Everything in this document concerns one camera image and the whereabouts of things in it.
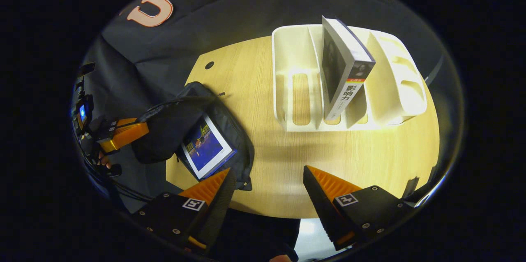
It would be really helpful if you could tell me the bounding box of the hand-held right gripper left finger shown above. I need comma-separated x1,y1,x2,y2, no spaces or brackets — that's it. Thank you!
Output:
131,167,237,254

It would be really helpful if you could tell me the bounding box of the person's dark clothing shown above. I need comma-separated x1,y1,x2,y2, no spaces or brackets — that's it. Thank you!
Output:
214,208,301,262

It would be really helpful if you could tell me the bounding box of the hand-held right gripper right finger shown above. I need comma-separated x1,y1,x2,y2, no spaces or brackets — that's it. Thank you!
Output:
303,165,415,251

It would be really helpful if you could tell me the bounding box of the blue cover book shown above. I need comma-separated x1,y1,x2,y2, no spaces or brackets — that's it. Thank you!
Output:
181,114,238,181

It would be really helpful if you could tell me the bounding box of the white bookshelf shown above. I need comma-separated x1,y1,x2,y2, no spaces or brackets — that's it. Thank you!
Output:
271,24,428,132

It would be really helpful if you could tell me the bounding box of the grey portrait cover book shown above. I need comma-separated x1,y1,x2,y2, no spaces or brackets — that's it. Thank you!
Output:
321,16,376,121

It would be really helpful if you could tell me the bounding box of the black schoolbag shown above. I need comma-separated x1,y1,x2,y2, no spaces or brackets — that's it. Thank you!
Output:
131,81,255,191

